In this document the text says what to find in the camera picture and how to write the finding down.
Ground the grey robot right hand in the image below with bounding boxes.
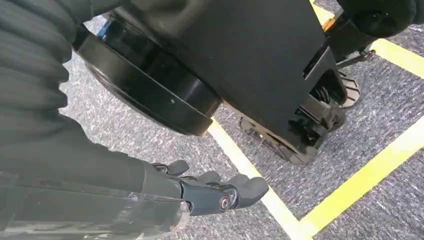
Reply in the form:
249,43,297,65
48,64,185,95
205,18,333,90
0,115,270,240

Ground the robot right arm ribbed sleeve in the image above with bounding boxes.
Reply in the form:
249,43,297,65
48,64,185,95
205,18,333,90
0,0,80,147

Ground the black robot right leg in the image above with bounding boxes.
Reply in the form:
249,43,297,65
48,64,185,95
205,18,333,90
72,0,349,167

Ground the black robot leg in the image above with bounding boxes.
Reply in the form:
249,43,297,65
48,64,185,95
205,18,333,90
72,0,349,167
322,0,424,109

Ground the yellow floor tape outline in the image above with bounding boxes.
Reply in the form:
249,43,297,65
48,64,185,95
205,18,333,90
206,0,424,240

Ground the black robot left leg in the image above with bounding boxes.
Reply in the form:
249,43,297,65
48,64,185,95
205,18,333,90
322,0,424,109

